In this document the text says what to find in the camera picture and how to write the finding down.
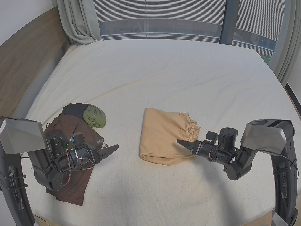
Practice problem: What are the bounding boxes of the grey-green curtain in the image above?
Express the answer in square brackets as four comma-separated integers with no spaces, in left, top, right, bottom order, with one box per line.
[270,0,301,85]
[49,0,101,45]

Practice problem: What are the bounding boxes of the beige shorts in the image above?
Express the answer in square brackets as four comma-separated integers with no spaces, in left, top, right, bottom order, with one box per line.
[139,107,201,166]

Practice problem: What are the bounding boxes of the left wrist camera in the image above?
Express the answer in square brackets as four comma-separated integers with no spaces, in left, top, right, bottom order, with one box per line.
[71,133,84,149]

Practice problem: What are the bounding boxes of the window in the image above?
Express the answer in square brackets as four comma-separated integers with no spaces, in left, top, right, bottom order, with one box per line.
[90,0,290,61]

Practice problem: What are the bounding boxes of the brown garment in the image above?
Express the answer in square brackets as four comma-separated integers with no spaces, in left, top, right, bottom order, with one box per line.
[46,115,104,206]

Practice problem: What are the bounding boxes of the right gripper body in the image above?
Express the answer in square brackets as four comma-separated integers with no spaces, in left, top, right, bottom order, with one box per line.
[192,140,218,160]

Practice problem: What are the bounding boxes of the green garment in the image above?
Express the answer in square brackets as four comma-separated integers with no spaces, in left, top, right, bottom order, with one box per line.
[83,105,107,128]

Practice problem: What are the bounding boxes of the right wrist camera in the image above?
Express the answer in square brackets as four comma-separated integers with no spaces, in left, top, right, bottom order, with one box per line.
[206,131,219,143]

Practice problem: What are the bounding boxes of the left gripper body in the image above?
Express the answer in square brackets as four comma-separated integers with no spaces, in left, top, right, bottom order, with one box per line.
[75,146,103,166]

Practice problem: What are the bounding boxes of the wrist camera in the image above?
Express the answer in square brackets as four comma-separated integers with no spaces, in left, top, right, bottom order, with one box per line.
[71,133,84,149]
[206,131,219,143]

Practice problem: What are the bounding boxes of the black garment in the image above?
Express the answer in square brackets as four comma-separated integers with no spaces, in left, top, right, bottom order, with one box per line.
[62,103,89,121]

